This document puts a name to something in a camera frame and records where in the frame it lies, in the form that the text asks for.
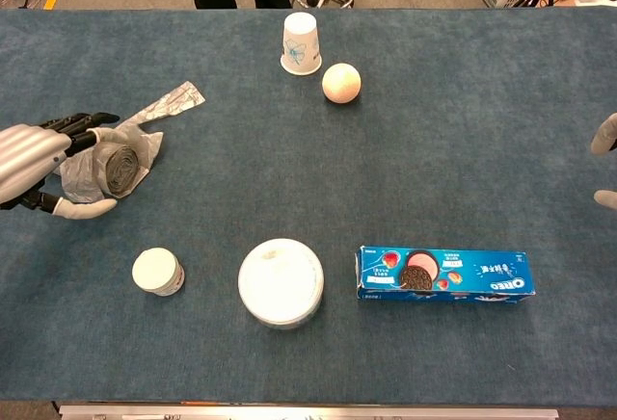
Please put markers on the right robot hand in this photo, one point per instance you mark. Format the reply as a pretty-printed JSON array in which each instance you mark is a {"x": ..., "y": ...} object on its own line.
[{"x": 605, "y": 138}]

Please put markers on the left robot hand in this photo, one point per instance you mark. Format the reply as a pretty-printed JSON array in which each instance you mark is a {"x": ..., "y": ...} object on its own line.
[{"x": 29, "y": 155}]

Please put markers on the grey trash bag roll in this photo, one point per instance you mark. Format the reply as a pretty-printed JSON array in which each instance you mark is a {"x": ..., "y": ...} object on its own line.
[{"x": 123, "y": 169}]

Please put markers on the white paper cup blue flower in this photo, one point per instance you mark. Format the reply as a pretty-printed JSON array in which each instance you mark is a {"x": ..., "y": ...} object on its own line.
[{"x": 300, "y": 44}]

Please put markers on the small white-lidded jar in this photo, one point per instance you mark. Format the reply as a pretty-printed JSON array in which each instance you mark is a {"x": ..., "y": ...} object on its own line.
[{"x": 155, "y": 270}]

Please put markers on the blue Oreo cookie box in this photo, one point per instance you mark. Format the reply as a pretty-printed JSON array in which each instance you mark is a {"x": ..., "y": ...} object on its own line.
[{"x": 472, "y": 273}]

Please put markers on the blue-grey table cloth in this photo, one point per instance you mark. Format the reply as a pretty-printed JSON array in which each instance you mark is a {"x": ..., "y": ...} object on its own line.
[{"x": 289, "y": 174}]

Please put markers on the cream coloured ball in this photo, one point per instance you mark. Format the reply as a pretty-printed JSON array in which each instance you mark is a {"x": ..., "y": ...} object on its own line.
[{"x": 341, "y": 83}]

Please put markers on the large white round container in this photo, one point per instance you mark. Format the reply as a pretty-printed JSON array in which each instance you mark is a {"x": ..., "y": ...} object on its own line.
[{"x": 280, "y": 281}]

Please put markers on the aluminium table rail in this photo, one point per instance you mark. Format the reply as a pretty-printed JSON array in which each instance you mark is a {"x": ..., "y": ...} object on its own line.
[{"x": 289, "y": 412}]

